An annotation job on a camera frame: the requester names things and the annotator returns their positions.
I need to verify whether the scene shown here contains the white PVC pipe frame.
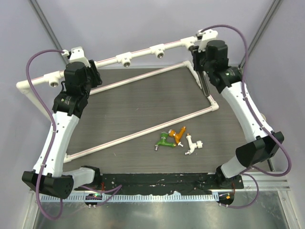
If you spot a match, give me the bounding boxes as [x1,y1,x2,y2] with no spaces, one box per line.
[16,33,220,165]

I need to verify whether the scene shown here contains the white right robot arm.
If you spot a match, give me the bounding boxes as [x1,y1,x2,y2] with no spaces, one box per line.
[189,40,284,188]

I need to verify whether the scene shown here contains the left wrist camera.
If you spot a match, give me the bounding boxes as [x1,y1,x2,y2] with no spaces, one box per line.
[61,46,89,66]

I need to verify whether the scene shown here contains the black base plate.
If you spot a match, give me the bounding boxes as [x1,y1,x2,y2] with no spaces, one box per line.
[101,173,244,196]

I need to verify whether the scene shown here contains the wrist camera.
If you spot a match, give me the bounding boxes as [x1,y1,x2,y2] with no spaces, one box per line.
[196,29,218,52]
[61,46,89,66]

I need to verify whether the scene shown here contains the white faucet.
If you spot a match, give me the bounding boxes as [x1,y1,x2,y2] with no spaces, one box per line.
[184,133,203,155]

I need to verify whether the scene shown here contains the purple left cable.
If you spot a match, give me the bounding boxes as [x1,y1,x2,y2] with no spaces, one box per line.
[25,49,122,220]

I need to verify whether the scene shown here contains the orange faucet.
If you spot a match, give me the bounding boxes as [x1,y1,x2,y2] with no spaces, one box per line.
[168,126,186,147]

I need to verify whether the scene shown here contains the grey slotted cable duct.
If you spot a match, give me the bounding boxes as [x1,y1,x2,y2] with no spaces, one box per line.
[41,193,219,202]

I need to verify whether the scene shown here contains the dark metal long faucet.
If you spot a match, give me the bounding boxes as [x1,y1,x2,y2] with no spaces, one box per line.
[187,45,211,97]

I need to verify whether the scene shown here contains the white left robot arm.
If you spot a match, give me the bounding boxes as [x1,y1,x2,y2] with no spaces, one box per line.
[21,60,102,199]

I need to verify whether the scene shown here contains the purple cable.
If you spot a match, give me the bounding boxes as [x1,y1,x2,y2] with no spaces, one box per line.
[25,49,122,220]
[202,23,293,209]

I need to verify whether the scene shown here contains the green faucet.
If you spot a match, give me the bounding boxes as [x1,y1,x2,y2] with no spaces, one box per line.
[154,132,176,151]

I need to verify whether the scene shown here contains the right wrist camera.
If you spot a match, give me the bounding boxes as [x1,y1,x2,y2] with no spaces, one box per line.
[196,29,218,52]

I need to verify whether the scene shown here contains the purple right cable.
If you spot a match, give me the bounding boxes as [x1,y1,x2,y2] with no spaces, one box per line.
[202,23,293,209]

